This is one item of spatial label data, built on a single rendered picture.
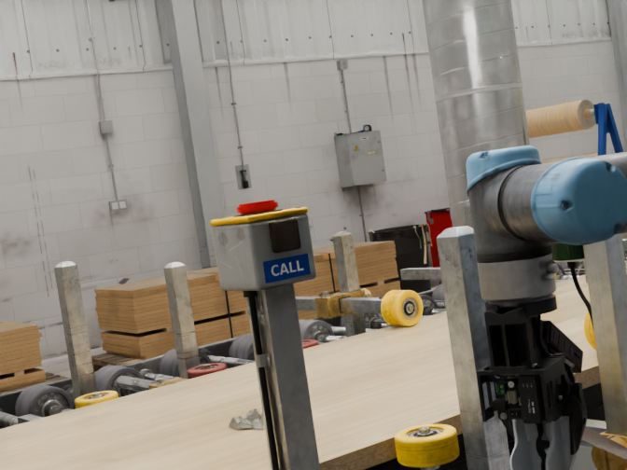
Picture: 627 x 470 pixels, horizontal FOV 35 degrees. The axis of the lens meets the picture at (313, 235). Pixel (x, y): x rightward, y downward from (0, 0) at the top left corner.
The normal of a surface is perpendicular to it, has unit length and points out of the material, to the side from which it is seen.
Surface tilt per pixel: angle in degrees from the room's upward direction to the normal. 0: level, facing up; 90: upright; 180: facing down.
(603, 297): 90
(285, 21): 90
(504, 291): 91
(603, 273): 90
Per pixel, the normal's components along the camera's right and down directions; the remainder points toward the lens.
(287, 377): 0.59, -0.04
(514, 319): -0.55, 0.12
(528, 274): 0.07, 0.04
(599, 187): 0.33, 0.00
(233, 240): -0.80, 0.15
